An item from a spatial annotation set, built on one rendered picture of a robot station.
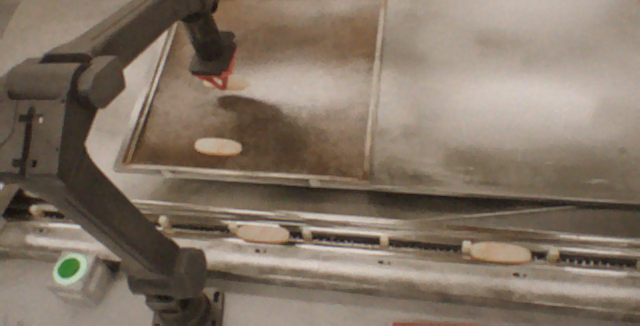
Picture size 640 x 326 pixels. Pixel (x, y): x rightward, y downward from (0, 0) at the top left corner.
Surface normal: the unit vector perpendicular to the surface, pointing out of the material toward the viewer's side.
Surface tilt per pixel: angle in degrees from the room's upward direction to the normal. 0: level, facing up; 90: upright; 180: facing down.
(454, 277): 0
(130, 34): 87
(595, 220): 0
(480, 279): 0
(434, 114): 10
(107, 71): 90
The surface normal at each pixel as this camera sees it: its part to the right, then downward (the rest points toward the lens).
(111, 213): 0.98, 0.06
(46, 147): -0.15, -0.18
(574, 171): -0.15, -0.49
